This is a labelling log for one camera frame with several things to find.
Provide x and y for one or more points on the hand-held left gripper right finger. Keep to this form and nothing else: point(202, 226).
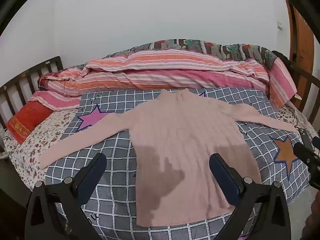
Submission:
point(222, 177)

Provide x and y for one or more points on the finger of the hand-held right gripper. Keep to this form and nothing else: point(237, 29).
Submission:
point(303, 155)
point(316, 141)

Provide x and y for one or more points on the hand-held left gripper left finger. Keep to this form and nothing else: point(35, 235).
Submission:
point(92, 177)

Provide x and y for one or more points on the pink ribbed sweater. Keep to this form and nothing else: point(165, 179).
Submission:
point(175, 130)

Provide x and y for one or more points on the dark smartphone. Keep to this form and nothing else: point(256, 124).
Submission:
point(305, 137)

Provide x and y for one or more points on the grey checked star blanket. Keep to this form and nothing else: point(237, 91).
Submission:
point(120, 155)

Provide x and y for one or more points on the dark wooden footboard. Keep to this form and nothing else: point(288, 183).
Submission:
point(312, 80)

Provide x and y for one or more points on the red pillow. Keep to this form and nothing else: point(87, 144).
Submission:
point(27, 120)

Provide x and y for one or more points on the pink striped pillow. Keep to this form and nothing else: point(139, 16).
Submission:
point(50, 100)

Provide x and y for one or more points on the dark garment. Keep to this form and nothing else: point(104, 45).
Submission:
point(278, 55)

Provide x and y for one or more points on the brown wooden door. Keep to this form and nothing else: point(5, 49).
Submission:
point(302, 37)

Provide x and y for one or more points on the pink striped quilt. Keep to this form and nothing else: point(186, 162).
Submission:
point(162, 80)

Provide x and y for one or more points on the dark wooden headboard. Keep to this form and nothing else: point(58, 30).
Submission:
point(50, 62)

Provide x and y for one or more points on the floral patchwork quilt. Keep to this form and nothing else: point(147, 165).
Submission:
point(212, 47)

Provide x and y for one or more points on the white wall switch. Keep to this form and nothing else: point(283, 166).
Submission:
point(280, 25)

